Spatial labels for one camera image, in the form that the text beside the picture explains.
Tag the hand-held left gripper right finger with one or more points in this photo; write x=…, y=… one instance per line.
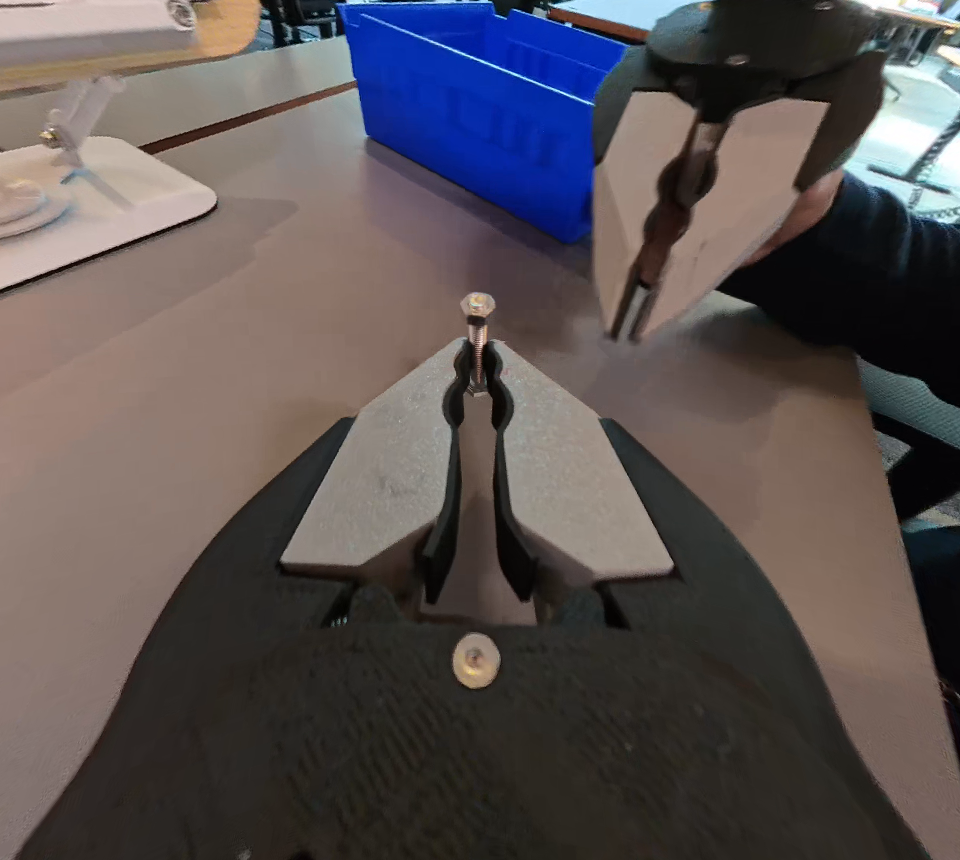
x=585, y=493

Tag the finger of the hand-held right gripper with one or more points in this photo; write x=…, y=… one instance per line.
x=626, y=185
x=750, y=200

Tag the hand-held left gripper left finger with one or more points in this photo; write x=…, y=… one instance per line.
x=367, y=493

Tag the silver bolt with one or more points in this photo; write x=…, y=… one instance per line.
x=477, y=350

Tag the silver hex nut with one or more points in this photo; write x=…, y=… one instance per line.
x=478, y=304

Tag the person's right forearm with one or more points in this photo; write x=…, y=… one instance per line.
x=870, y=268

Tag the person's right hand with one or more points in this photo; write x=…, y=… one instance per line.
x=802, y=223

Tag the blue plastic bin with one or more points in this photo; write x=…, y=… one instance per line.
x=465, y=110

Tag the black mesh office chair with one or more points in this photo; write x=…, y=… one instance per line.
x=915, y=410

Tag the white tablet stand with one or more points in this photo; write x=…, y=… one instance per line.
x=112, y=200

